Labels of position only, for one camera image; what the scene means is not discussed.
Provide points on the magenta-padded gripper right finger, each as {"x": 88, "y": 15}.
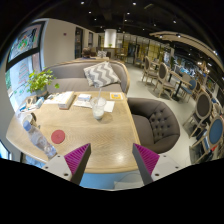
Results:
{"x": 146, "y": 159}

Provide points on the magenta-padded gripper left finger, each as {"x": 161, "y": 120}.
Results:
{"x": 77, "y": 160}

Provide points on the clear blue-capped water bottle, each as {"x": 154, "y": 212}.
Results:
{"x": 39, "y": 139}

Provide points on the flat round red coaster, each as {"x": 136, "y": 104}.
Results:
{"x": 58, "y": 136}

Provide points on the dark grey tufted armchair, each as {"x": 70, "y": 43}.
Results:
{"x": 156, "y": 123}

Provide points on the clear plastic cup with straw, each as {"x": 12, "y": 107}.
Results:
{"x": 98, "y": 108}

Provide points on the white paper napkin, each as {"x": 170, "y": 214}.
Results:
{"x": 109, "y": 106}

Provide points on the small blue white box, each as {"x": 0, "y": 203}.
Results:
{"x": 84, "y": 97}

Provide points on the printed white paper sheet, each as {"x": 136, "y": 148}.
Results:
{"x": 52, "y": 99}

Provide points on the light blue tissue pack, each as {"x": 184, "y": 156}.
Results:
{"x": 39, "y": 102}

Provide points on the white printed paper cup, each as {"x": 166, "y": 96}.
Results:
{"x": 22, "y": 117}

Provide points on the small yellow card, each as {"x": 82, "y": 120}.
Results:
{"x": 116, "y": 96}

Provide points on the small wooden stand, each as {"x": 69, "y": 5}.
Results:
{"x": 31, "y": 100}

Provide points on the grey wood-framed sofa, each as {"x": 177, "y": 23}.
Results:
{"x": 66, "y": 78}

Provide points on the green potted plant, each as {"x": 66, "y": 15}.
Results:
{"x": 38, "y": 81}

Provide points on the grey white chevron pillow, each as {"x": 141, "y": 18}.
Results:
{"x": 100, "y": 74}

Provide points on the group of dining chairs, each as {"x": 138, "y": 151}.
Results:
{"x": 162, "y": 71}

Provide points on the person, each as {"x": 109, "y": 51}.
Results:
{"x": 87, "y": 53}

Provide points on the colourful framed window poster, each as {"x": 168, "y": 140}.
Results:
{"x": 25, "y": 41}

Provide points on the group of ceiling lights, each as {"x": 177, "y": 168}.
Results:
{"x": 134, "y": 3}

